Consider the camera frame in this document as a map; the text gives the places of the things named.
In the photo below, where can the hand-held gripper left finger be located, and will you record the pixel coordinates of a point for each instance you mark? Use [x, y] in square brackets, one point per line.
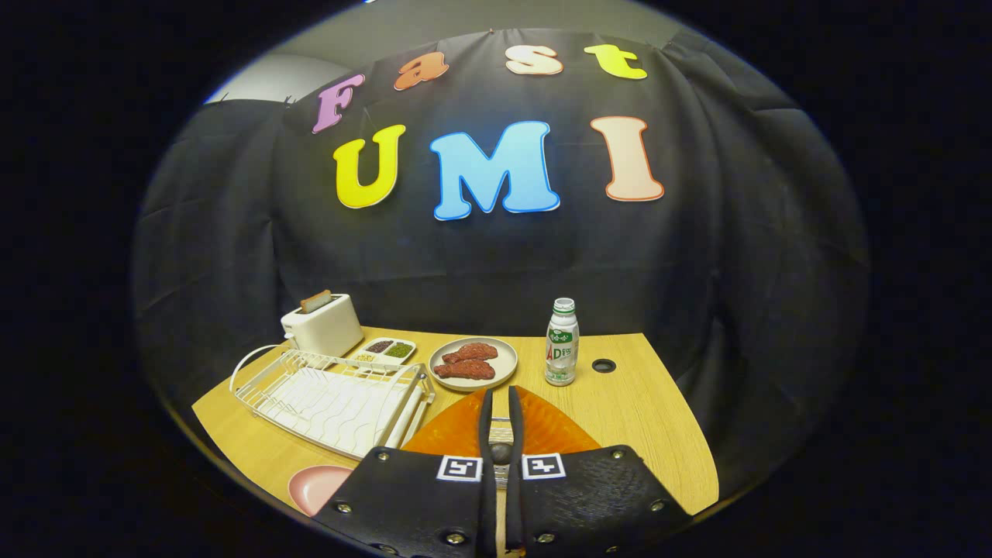
[411, 504]

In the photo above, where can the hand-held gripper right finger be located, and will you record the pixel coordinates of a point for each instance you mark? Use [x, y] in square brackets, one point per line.
[581, 504]

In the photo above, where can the pink plate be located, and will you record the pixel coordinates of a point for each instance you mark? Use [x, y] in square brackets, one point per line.
[318, 488]

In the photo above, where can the beige round plate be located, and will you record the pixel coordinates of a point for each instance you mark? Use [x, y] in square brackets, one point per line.
[505, 360]

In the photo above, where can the white drip tray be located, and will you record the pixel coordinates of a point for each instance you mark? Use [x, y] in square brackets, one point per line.
[341, 415]

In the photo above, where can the red meat piece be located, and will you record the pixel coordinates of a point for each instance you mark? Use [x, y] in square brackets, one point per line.
[465, 370]
[473, 352]

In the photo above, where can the white divided condiment tray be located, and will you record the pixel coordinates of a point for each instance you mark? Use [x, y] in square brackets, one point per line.
[386, 359]

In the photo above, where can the white green drink bottle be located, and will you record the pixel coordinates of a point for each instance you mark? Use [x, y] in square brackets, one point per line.
[562, 349]

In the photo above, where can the white toaster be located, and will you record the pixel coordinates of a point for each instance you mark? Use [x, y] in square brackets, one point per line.
[325, 333]

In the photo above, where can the brown toast slice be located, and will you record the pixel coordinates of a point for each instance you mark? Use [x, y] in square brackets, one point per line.
[315, 301]

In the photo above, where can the black backdrop cloth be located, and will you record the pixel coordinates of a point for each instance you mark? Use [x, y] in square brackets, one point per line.
[465, 263]

